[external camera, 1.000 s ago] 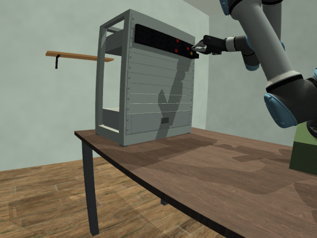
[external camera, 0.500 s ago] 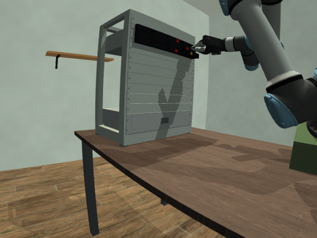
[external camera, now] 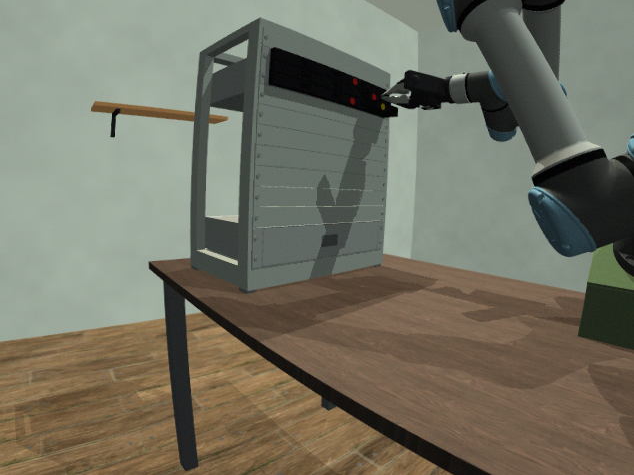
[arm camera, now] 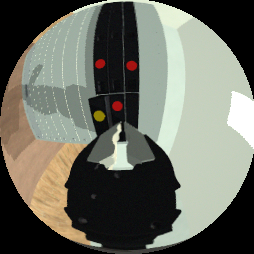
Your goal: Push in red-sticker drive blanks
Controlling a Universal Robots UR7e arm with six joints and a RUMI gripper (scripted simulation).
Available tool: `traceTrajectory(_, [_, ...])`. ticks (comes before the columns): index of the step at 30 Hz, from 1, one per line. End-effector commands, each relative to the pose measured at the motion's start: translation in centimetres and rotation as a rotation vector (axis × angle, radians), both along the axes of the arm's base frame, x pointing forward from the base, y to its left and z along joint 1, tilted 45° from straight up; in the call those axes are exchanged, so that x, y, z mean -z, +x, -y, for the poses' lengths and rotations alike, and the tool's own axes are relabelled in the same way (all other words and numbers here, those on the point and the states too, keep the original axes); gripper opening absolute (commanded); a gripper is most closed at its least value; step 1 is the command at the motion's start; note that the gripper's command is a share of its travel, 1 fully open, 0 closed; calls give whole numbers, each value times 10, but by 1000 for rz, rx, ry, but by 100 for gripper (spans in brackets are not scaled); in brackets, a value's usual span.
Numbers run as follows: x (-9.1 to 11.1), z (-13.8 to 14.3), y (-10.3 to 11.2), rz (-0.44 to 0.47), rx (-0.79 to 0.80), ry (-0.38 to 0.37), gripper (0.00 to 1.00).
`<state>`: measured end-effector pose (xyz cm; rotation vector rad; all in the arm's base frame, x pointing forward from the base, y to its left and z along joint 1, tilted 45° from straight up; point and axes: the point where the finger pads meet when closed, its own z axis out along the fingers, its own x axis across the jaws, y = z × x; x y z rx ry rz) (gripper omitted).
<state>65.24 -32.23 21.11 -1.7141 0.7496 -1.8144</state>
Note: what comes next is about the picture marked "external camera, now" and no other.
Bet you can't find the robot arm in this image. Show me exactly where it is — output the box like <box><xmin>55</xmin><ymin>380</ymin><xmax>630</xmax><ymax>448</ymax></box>
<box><xmin>436</xmin><ymin>0</ymin><xmax>634</xmax><ymax>277</ymax></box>

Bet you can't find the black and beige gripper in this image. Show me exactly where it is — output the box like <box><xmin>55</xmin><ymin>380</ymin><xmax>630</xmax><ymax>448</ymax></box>
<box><xmin>381</xmin><ymin>76</ymin><xmax>455</xmax><ymax>110</ymax></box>

